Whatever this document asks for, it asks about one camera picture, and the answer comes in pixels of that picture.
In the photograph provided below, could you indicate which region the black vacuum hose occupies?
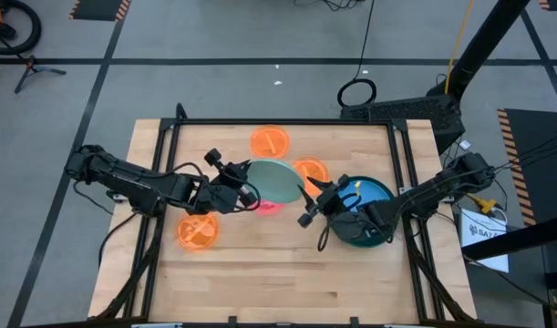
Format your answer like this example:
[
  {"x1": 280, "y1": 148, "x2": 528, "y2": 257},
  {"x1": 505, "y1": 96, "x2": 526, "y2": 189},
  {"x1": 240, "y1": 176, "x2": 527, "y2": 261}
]
[{"x1": 0, "y1": 0, "x2": 43, "y2": 56}]

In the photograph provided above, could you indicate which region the black cable bundle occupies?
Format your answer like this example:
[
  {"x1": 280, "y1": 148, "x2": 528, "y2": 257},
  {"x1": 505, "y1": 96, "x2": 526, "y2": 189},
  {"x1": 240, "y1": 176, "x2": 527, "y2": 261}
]
[{"x1": 294, "y1": 0, "x2": 366, "y2": 13}]

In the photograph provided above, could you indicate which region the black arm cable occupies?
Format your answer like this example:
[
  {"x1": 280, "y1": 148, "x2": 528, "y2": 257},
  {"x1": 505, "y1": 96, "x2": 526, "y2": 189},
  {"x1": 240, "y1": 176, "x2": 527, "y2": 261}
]
[{"x1": 98, "y1": 211, "x2": 140, "y2": 270}]

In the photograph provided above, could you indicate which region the black tripod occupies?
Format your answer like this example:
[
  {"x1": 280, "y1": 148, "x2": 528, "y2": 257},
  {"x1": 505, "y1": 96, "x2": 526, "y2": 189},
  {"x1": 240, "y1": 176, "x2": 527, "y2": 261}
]
[{"x1": 14, "y1": 54, "x2": 67, "y2": 95}]

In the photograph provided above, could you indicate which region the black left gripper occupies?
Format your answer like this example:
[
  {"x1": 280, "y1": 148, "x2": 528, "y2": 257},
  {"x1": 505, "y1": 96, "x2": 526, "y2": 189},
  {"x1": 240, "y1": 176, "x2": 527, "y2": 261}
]
[{"x1": 193, "y1": 148, "x2": 262, "y2": 216}]

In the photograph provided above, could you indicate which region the light green plastic plate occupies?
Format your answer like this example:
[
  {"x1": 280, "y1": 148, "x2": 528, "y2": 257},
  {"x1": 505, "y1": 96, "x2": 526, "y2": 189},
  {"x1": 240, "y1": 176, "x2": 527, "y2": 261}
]
[{"x1": 245, "y1": 159, "x2": 305, "y2": 205}]

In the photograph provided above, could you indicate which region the black round pole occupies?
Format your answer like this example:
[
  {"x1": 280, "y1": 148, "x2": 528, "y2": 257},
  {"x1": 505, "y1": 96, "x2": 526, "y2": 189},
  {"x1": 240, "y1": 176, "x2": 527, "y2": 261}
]
[{"x1": 426, "y1": 0, "x2": 532, "y2": 99}]

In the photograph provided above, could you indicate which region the pink translucent plastic plate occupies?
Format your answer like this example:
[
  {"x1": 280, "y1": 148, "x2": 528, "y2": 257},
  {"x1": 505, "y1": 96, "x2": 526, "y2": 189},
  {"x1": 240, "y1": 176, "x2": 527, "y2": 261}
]
[{"x1": 254, "y1": 200, "x2": 286, "y2": 217}]

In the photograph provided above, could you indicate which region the black aluminium table frame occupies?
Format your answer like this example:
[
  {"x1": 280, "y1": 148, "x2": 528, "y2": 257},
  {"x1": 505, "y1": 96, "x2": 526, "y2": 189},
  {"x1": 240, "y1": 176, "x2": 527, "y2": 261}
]
[{"x1": 93, "y1": 102, "x2": 478, "y2": 328}]

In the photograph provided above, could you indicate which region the yellow cable connector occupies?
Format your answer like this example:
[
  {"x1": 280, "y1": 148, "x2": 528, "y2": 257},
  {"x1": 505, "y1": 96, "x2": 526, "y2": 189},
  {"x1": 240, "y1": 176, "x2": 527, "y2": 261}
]
[{"x1": 469, "y1": 195, "x2": 499, "y2": 215}]

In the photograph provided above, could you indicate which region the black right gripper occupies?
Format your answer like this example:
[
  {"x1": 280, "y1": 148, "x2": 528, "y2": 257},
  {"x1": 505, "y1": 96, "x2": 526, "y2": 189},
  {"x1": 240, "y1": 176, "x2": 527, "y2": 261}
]
[{"x1": 296, "y1": 174, "x2": 353, "y2": 229}]

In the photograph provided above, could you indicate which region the black hanging cable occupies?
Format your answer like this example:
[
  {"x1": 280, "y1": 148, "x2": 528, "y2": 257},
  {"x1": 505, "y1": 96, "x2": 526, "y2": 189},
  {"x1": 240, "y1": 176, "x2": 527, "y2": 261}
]
[{"x1": 335, "y1": 0, "x2": 378, "y2": 108}]

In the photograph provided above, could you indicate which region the blue plastic plate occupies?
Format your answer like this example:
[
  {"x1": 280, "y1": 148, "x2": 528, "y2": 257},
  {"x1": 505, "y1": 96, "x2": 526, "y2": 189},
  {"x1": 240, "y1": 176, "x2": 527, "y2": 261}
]
[{"x1": 336, "y1": 178, "x2": 393, "y2": 215}]

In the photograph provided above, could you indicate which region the black floor cable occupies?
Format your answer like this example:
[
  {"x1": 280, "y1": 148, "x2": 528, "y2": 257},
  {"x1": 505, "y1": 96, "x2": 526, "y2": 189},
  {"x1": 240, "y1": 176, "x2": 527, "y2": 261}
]
[{"x1": 463, "y1": 253, "x2": 555, "y2": 316}]

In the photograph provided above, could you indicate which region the white printed cardboard box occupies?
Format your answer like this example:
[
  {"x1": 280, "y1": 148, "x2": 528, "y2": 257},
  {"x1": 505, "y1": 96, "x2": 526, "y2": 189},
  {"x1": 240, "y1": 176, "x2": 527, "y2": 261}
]
[{"x1": 458, "y1": 207, "x2": 511, "y2": 274}]

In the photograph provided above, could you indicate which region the black support beam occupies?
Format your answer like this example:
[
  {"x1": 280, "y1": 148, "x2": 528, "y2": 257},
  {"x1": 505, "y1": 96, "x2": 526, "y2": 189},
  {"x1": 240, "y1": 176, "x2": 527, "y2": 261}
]
[{"x1": 459, "y1": 224, "x2": 557, "y2": 261}]

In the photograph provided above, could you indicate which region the orange translucent plastic plate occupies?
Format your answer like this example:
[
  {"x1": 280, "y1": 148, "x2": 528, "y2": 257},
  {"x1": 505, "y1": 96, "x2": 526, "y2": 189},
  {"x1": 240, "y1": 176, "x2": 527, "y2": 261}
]
[
  {"x1": 176, "y1": 211, "x2": 221, "y2": 253},
  {"x1": 249, "y1": 125, "x2": 292, "y2": 160},
  {"x1": 292, "y1": 157, "x2": 331, "y2": 198}
]

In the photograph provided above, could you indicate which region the yellow hanging cable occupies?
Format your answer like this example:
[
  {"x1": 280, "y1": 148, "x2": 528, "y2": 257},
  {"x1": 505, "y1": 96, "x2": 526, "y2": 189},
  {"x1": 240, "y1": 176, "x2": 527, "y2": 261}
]
[{"x1": 443, "y1": 0, "x2": 475, "y2": 96}]

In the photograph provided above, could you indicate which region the dark green plastic plate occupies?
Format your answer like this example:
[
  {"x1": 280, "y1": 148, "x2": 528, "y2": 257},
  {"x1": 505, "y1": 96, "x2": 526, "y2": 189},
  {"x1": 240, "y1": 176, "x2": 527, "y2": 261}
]
[{"x1": 323, "y1": 175, "x2": 397, "y2": 250}]

